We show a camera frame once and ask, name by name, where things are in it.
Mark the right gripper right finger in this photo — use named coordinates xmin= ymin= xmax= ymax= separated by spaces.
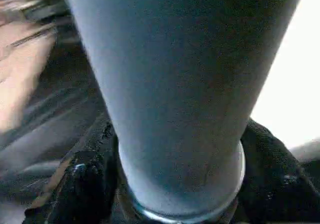
xmin=233 ymin=118 xmax=320 ymax=224

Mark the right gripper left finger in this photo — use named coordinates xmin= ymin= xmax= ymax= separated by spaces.
xmin=23 ymin=120 xmax=121 ymax=224

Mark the white plastic table top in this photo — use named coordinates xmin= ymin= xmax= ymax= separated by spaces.
xmin=249 ymin=0 xmax=320 ymax=160

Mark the white plastic table leg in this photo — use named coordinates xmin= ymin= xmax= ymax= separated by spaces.
xmin=61 ymin=0 xmax=310 ymax=223

